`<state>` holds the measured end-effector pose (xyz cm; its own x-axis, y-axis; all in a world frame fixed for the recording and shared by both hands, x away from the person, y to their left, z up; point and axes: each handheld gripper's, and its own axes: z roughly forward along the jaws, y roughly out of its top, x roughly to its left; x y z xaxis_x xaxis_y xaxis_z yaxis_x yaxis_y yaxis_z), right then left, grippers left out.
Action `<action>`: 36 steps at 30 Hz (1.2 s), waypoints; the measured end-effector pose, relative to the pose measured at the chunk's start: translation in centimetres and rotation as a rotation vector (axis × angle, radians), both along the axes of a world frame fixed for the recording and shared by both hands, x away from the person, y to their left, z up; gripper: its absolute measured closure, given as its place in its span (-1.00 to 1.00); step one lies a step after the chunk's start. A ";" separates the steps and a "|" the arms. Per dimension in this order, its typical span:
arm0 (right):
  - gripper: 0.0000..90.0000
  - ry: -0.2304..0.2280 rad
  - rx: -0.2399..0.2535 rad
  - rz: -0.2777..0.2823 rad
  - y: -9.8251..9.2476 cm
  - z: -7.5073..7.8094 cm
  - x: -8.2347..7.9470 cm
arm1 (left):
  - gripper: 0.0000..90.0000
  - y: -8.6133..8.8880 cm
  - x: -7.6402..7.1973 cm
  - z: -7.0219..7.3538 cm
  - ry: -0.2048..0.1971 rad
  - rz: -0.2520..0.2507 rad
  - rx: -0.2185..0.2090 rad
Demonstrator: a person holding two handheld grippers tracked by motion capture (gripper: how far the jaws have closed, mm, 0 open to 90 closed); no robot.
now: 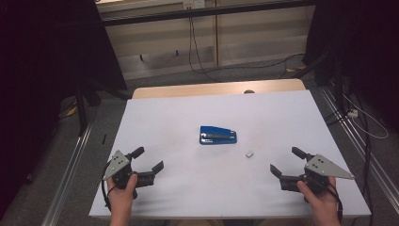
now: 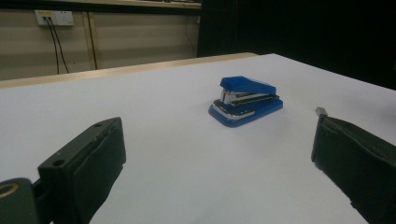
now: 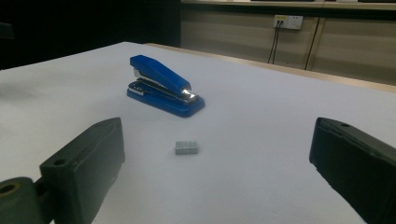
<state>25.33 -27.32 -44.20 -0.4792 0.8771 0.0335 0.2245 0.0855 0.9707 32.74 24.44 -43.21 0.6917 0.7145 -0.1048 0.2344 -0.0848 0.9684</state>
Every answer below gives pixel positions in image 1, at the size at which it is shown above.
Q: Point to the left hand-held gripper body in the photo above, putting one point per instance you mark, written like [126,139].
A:
[120,169]

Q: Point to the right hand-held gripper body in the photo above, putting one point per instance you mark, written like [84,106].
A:
[323,168]

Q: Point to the blue stapler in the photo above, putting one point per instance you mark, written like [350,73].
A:
[218,135]

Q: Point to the person's left hand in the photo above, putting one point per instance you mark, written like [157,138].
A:
[120,199]

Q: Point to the person's right hand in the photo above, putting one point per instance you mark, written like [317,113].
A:
[323,202]

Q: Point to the small black floor object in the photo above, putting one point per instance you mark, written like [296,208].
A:
[104,139]

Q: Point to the white table mat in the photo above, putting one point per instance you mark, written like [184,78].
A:
[204,182]

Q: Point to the white plug adapter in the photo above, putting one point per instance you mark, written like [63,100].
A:
[353,113]

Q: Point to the black stand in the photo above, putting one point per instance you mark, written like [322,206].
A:
[83,106]

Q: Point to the yellow floor tape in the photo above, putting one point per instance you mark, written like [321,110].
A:
[296,68]
[72,111]

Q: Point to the dark round table grommet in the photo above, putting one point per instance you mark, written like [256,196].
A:
[249,91]

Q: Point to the light wooden table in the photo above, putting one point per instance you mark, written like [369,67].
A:
[194,89]

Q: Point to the black curtain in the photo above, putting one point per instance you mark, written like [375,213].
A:
[363,47]
[40,78]

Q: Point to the beige wooden cabinet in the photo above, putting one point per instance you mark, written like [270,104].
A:
[244,40]

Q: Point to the black metal beam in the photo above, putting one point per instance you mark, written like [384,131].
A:
[204,13]

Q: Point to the aluminium floor rail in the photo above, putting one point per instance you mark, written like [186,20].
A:
[67,175]
[360,147]

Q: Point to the white wall socket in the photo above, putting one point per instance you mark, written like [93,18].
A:
[194,4]

